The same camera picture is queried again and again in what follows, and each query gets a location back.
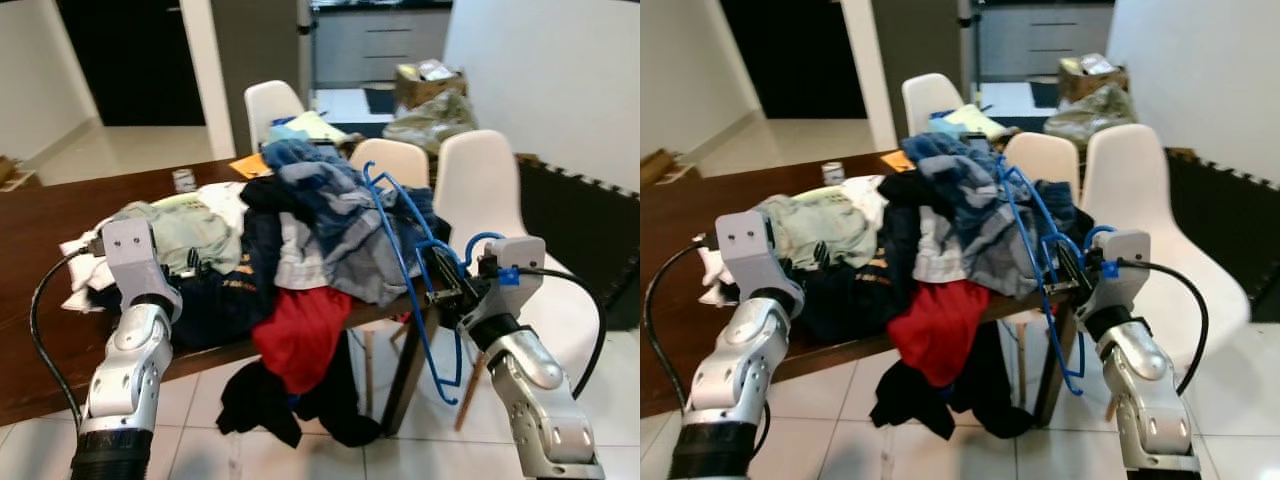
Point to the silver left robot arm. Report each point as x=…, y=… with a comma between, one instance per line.
x=125, y=370
x=735, y=370

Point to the light blue yellow cloth pile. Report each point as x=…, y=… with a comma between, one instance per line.
x=975, y=120
x=310, y=128

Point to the black foam puzzle mat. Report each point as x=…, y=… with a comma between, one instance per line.
x=590, y=230
x=1235, y=215

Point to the orange paper envelope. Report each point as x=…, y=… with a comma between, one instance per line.
x=248, y=166
x=896, y=161

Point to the small glass jar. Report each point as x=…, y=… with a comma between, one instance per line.
x=834, y=174
x=184, y=181

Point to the blue tape strip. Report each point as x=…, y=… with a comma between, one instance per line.
x=508, y=275
x=1109, y=269

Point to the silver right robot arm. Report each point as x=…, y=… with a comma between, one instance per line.
x=540, y=400
x=1150, y=390

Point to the olive plastic bag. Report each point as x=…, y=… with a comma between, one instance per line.
x=1090, y=118
x=430, y=125

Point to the dark brown wooden table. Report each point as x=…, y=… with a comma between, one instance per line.
x=40, y=300
x=680, y=210

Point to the red garment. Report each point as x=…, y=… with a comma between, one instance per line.
x=300, y=335
x=935, y=330

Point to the pale green shirt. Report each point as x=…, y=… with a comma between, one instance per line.
x=820, y=225
x=190, y=230

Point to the blue plastic clothes hanger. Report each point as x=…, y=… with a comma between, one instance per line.
x=401, y=268
x=1030, y=262

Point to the black garment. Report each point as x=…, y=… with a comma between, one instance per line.
x=255, y=405
x=905, y=400

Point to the white cloth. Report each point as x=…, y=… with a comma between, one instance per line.
x=90, y=285
x=712, y=270

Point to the white plastic chair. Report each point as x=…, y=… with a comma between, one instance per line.
x=480, y=190
x=1050, y=160
x=400, y=160
x=930, y=100
x=272, y=105
x=1130, y=180

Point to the blue grey striped shirt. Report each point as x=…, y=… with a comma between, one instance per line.
x=330, y=190
x=965, y=185

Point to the grey drawer cabinet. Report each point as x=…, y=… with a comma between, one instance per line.
x=1040, y=40
x=370, y=45

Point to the brown cardboard box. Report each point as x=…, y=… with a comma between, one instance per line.
x=425, y=92
x=1085, y=88

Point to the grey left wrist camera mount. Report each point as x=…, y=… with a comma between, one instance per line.
x=745, y=240
x=128, y=250

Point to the navy shirt with yellow print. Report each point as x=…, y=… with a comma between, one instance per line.
x=850, y=310
x=215, y=310

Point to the brown wooden box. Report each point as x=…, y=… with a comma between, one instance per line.
x=655, y=168

